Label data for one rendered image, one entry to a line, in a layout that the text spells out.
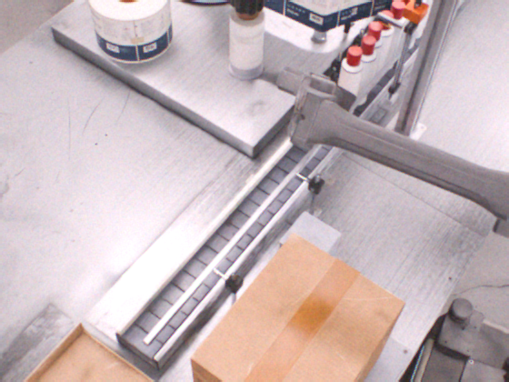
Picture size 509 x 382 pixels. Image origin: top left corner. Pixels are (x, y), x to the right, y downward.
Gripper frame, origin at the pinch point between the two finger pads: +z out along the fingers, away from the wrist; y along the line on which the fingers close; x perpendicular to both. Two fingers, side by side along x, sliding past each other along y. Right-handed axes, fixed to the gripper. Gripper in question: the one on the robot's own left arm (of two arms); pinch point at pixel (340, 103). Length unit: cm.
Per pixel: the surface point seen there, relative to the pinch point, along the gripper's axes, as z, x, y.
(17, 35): 89, 42, 167
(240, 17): -11.6, -6.1, 28.5
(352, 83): -4.1, -5.5, -1.2
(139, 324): -41, 58, 3
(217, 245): -25.3, 39.6, 1.7
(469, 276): 96, 31, -49
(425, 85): -1.1, -13.5, -16.3
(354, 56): -9.7, -10.7, -0.1
